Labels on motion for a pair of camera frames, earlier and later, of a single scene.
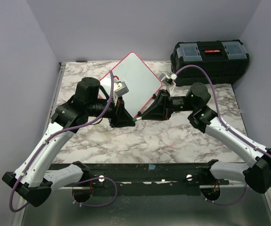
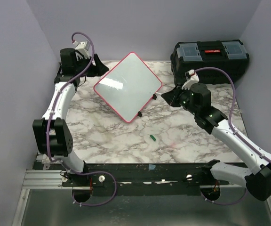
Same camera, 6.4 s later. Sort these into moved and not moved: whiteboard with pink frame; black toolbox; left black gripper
Moved: left black gripper
Not moved: whiteboard with pink frame; black toolbox
